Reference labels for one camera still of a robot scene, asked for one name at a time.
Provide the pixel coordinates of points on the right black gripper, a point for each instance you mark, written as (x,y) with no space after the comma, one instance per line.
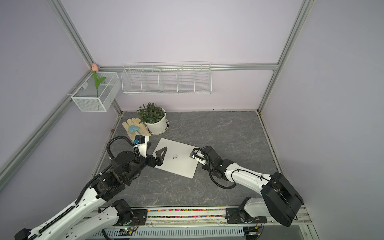
(204,167)

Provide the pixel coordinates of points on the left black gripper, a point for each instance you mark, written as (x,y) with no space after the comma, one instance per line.
(159,159)

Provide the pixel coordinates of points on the silver laptop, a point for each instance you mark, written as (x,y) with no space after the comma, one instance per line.
(177,158)

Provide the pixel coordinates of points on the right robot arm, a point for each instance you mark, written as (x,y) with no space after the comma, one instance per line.
(279,199)

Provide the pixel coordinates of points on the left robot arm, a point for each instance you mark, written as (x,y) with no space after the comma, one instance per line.
(128,159)

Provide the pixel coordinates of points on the beige work glove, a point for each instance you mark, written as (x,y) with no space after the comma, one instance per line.
(137,122)

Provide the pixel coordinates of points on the blue garden trowel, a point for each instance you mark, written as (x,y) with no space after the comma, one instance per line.
(134,129)

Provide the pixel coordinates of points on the potted green plant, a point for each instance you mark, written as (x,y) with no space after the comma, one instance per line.
(154,117)

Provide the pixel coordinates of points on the pink artificial tulip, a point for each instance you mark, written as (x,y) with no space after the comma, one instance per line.
(97,80)

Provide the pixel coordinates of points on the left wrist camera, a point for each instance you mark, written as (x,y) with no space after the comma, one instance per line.
(142,143)

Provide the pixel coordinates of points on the aluminium front rail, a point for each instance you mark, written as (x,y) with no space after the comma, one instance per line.
(187,223)

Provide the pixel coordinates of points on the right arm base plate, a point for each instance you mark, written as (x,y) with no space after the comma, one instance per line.
(239,216)

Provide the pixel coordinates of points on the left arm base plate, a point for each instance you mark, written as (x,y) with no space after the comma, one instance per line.
(138,217)

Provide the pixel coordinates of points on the white wire shelf basket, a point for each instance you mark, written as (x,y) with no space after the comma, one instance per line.
(167,78)

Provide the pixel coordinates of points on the white mesh wall box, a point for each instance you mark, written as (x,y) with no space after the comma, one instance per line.
(85,97)

